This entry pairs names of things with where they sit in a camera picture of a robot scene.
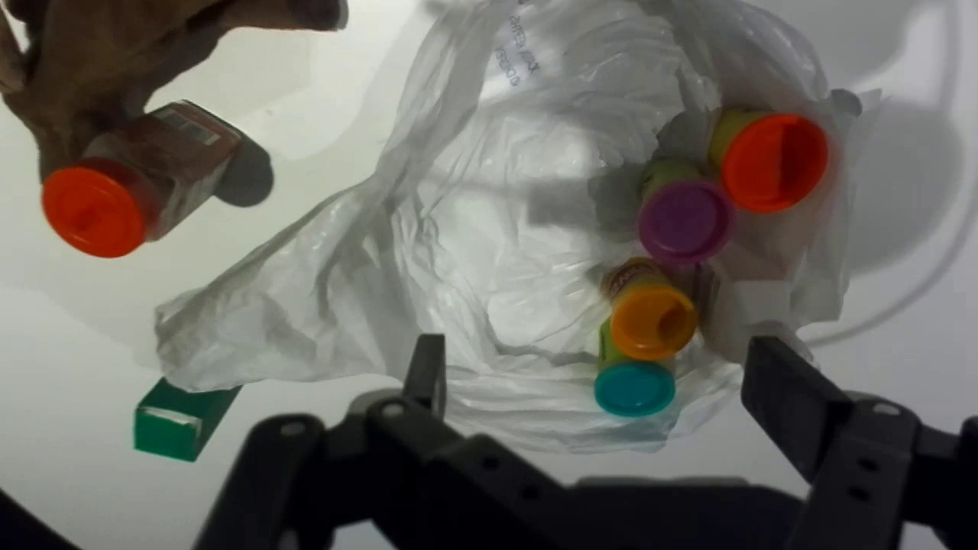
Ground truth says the dough tub with teal lid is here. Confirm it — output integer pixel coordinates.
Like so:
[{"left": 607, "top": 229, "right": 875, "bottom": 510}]
[{"left": 589, "top": 322, "right": 682, "bottom": 420}]

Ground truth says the green carton box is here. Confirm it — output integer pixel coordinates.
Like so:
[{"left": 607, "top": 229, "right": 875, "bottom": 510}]
[{"left": 132, "top": 373, "right": 245, "bottom": 463}]

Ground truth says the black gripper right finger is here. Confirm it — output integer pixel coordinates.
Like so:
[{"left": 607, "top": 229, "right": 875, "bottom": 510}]
[{"left": 740, "top": 332, "right": 978, "bottom": 550}]

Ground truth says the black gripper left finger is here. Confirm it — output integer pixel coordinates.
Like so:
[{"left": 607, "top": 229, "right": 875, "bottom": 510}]
[{"left": 191, "top": 331, "right": 585, "bottom": 550}]

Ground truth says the spice jar with red lid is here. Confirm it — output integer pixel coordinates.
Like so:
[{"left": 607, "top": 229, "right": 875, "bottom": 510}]
[{"left": 39, "top": 96, "right": 279, "bottom": 260}]

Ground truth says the dough tub with orange lid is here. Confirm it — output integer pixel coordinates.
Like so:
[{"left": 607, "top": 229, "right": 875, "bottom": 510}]
[{"left": 707, "top": 103, "right": 835, "bottom": 218}]

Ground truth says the white plastic bag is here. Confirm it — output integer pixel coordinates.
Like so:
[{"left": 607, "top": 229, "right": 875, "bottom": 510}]
[{"left": 149, "top": 0, "right": 871, "bottom": 452}]

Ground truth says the dough tub with purple lid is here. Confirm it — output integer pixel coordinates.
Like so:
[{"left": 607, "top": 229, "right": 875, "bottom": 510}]
[{"left": 635, "top": 158, "right": 738, "bottom": 267}]

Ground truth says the brown plush teddy bear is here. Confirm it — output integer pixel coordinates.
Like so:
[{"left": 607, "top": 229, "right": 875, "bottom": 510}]
[{"left": 0, "top": 0, "right": 352, "bottom": 190}]

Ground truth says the dough tub with yellow lid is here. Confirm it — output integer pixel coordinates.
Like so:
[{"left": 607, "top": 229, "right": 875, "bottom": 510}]
[{"left": 599, "top": 257, "right": 704, "bottom": 367}]

